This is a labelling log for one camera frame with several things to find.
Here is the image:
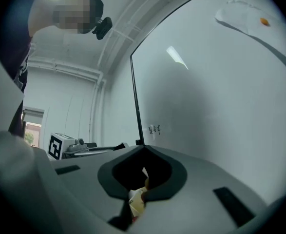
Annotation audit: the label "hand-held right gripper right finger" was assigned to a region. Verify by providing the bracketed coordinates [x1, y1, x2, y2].
[132, 145, 268, 234]

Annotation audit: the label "person's head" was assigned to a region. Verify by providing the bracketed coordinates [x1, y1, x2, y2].
[27, 0, 104, 38]

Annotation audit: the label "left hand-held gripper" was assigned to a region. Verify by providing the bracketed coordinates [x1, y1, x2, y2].
[47, 132, 130, 161]

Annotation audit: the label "white paper sheet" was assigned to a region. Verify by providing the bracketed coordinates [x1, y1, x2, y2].
[214, 0, 286, 67]

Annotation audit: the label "person's black shirt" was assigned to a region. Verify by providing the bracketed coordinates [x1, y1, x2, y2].
[0, 0, 41, 139]

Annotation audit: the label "large white board panel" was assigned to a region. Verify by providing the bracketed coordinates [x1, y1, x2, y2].
[129, 0, 286, 206]

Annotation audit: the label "white ceiling pipes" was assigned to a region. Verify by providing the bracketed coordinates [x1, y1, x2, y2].
[27, 0, 158, 89]

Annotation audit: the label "black head-mounted camera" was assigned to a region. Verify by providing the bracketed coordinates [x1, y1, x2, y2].
[92, 16, 114, 41]

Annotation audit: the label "yellow-green small container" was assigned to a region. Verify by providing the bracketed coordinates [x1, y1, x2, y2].
[128, 167, 150, 225]

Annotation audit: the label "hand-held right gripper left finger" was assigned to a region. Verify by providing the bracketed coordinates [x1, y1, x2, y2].
[50, 145, 146, 234]

